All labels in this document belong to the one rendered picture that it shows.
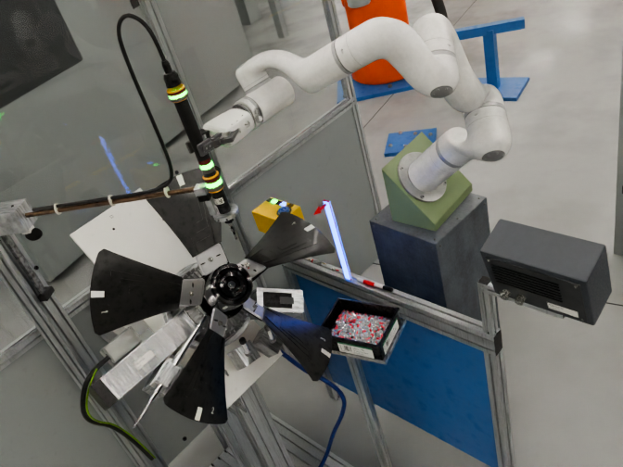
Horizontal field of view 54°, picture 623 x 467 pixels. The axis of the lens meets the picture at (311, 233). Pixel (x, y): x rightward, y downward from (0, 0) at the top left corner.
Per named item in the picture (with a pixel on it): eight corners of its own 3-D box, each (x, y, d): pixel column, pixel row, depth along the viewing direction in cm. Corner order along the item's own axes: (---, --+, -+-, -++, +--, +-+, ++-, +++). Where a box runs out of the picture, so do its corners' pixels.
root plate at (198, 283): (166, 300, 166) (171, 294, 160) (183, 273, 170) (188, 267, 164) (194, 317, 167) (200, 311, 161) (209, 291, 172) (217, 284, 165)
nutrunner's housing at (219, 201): (221, 226, 163) (153, 65, 137) (224, 218, 167) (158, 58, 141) (235, 224, 162) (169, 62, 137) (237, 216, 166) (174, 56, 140)
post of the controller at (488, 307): (483, 332, 176) (476, 282, 165) (489, 325, 178) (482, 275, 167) (492, 335, 175) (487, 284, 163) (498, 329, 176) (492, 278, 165)
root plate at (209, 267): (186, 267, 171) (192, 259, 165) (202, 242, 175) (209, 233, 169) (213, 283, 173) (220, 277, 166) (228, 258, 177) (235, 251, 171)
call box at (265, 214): (259, 233, 227) (250, 210, 221) (277, 219, 232) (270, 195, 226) (289, 245, 216) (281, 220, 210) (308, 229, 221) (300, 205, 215)
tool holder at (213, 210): (204, 224, 162) (190, 194, 156) (210, 209, 167) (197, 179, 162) (235, 220, 159) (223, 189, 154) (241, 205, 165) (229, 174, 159)
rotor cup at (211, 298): (184, 302, 170) (196, 291, 159) (210, 260, 177) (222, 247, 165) (229, 329, 172) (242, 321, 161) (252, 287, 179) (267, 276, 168)
